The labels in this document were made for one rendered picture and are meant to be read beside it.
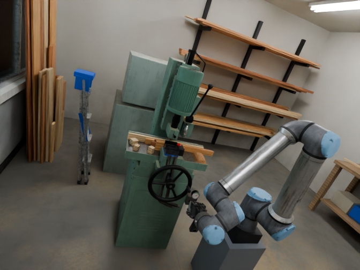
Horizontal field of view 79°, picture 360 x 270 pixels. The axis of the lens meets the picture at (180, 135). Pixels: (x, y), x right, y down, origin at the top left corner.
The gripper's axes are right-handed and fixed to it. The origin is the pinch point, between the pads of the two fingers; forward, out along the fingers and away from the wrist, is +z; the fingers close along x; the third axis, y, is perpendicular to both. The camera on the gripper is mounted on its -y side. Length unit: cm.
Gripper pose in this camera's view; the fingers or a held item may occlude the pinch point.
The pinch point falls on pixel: (189, 208)
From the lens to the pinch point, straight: 138.9
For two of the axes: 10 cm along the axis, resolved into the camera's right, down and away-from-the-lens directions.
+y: 2.1, -9.8, -0.3
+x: -9.5, -1.9, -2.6
